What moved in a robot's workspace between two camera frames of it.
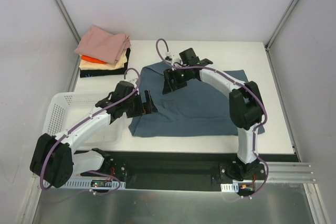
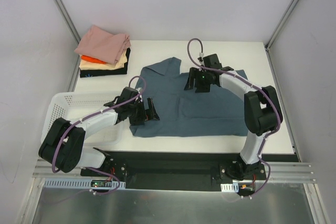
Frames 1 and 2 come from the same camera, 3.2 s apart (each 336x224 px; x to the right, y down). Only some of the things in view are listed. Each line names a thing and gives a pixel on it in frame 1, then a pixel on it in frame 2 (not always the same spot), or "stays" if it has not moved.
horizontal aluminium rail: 289,172 stays
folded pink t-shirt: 100,43 stays
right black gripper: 174,80 -> 198,83
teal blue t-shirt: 195,108 stays
